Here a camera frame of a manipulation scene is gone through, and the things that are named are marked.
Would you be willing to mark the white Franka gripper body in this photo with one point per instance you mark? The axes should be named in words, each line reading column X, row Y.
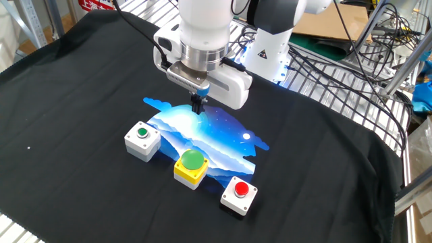
column 233, row 87

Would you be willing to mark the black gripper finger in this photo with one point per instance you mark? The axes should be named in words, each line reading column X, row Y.
column 202, row 104
column 194, row 104

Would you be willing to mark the yellow box green mushroom button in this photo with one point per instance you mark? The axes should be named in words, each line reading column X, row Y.
column 190, row 160

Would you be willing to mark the white box small green button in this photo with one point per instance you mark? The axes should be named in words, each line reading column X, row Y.
column 141, row 143

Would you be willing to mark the white box red button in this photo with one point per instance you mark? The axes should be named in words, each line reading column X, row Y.
column 238, row 200

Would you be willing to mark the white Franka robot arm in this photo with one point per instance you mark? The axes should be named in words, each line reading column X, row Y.
column 202, row 20

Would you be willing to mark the cardboard box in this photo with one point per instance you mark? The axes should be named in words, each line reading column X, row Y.
column 330, row 23

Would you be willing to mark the black cloth with blue print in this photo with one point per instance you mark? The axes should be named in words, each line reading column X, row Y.
column 67, row 135

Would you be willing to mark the red and white sign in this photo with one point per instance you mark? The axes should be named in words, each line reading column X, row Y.
column 96, row 5

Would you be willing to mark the perforated steel angle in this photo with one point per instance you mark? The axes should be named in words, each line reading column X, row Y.
column 33, row 23

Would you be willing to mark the clear plastic bag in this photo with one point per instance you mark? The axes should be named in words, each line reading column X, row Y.
column 422, row 145

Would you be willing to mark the silver bracket on gripper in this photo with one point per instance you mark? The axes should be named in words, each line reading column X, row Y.
column 184, row 76

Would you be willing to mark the aluminium frame post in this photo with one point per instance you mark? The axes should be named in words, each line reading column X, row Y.
column 405, row 67
column 368, row 30

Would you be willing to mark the grey metal rail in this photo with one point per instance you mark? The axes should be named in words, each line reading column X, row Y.
column 413, row 195

